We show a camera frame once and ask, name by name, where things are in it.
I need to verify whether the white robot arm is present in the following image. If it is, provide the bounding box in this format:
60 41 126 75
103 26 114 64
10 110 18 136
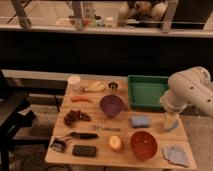
159 67 213 131

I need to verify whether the red bowl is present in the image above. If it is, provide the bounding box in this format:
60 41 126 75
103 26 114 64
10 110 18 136
130 131 158 161

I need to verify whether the purple bowl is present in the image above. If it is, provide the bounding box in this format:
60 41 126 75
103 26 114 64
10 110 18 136
99 95 124 117

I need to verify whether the blue sponge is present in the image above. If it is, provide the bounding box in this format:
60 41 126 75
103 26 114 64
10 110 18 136
131 115 151 128

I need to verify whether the blue cloth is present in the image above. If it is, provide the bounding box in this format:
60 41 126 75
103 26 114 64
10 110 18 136
162 145 190 167

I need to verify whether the green plastic tray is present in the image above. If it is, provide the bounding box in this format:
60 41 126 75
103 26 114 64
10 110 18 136
127 75 168 111

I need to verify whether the yellow apple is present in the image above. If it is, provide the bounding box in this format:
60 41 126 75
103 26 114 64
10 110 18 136
108 135 122 151

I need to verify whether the small metal cup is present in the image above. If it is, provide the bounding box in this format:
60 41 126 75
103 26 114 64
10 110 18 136
108 82 118 91

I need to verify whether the metal fork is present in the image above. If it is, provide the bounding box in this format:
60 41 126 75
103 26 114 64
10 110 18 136
92 125 121 132

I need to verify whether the wooden table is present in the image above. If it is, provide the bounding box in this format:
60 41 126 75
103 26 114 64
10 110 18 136
45 81 196 170

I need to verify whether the yellow banana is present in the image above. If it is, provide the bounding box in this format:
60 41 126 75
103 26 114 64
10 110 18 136
84 81 105 93

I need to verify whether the black rectangular block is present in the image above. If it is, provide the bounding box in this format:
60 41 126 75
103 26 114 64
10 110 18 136
72 145 97 157

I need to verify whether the bunch of dark grapes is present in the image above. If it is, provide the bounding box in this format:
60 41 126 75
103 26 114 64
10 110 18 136
63 110 91 127

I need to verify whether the orange carrot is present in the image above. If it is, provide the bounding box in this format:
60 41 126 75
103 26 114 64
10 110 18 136
70 96 92 103

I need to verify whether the white cup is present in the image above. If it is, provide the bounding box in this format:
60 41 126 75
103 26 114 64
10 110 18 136
68 75 81 90

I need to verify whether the black chair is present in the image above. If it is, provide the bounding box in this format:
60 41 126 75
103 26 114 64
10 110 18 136
0 70 35 171

